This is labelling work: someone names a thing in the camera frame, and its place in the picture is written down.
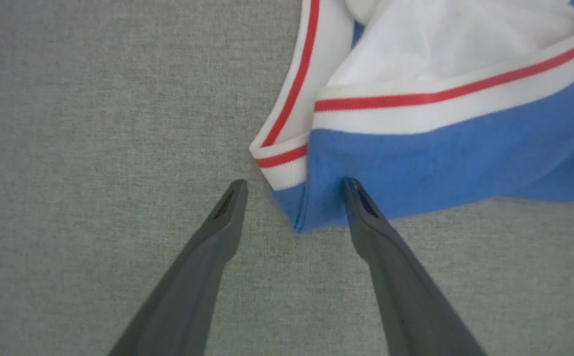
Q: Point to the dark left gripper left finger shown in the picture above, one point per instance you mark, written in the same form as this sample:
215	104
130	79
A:
193	287

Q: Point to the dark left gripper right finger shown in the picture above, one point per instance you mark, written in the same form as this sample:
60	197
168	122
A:
405	296

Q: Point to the blue white red-striped garment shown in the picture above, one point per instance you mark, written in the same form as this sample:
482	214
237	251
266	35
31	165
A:
440	163

